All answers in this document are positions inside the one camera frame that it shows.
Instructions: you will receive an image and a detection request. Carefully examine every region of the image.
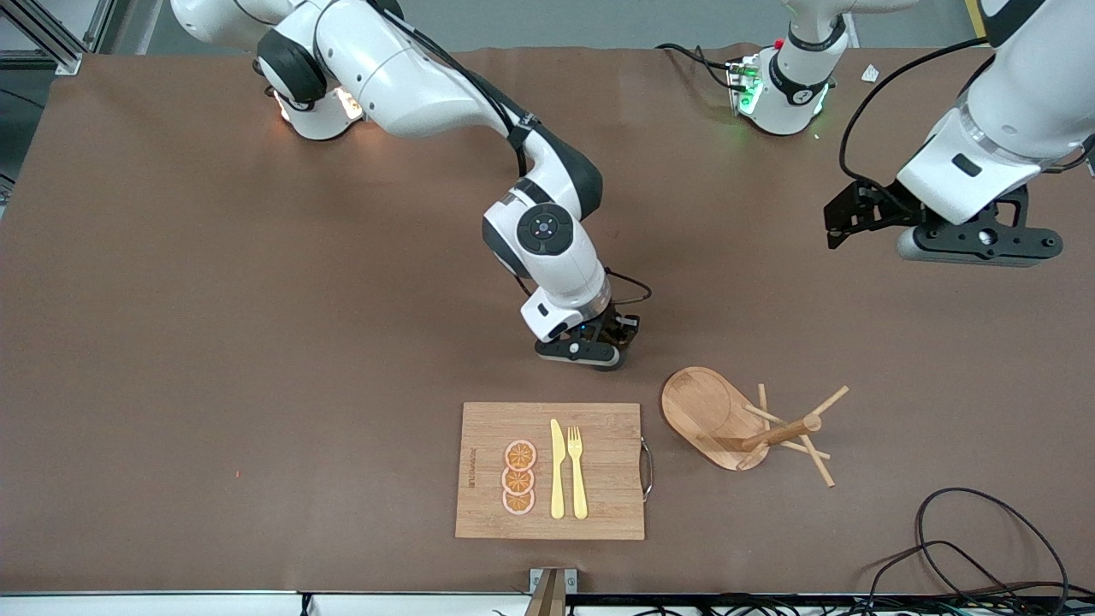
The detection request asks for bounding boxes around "wooden mug rack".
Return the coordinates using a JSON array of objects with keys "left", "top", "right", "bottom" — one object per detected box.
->
[{"left": 660, "top": 366, "right": 851, "bottom": 489}]

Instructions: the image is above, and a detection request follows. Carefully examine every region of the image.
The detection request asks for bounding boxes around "bamboo cutting board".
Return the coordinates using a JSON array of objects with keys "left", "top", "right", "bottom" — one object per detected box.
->
[{"left": 454, "top": 402, "right": 655, "bottom": 542}]

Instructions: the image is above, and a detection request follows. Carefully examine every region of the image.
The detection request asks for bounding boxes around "yellow plastic knife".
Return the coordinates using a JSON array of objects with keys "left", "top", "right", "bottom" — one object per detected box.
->
[{"left": 549, "top": 418, "right": 567, "bottom": 520}]

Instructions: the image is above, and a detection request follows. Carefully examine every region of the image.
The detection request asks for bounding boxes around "yellow plastic fork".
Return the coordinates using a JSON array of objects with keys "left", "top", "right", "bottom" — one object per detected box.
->
[{"left": 567, "top": 426, "right": 589, "bottom": 521}]

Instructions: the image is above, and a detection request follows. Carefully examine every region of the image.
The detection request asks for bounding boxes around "brown table cover mat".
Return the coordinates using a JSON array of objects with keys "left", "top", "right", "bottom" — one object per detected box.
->
[{"left": 0, "top": 43, "right": 1095, "bottom": 596}]

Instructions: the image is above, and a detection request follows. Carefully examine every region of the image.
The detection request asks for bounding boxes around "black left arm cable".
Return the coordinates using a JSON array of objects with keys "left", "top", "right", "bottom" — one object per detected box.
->
[{"left": 838, "top": 36, "right": 1002, "bottom": 206}]

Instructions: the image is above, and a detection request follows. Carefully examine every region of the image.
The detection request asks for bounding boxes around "wooden post with metal bracket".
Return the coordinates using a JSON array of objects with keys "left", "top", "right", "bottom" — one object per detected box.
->
[{"left": 524, "top": 566, "right": 579, "bottom": 616}]

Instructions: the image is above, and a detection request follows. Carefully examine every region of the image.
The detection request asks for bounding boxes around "black looped cable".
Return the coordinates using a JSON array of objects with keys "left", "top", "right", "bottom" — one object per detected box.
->
[
  {"left": 866, "top": 537, "right": 1032, "bottom": 604},
  {"left": 914, "top": 486, "right": 1072, "bottom": 604}
]

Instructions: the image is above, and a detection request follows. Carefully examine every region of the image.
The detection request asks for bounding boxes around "black cable bundle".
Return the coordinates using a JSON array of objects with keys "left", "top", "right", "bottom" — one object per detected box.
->
[{"left": 492, "top": 595, "right": 1095, "bottom": 616}]

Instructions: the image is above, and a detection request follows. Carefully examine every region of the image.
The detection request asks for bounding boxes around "aluminium extrusion frame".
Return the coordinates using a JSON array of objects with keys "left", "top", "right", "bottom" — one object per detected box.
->
[{"left": 0, "top": 0, "right": 133, "bottom": 76}]

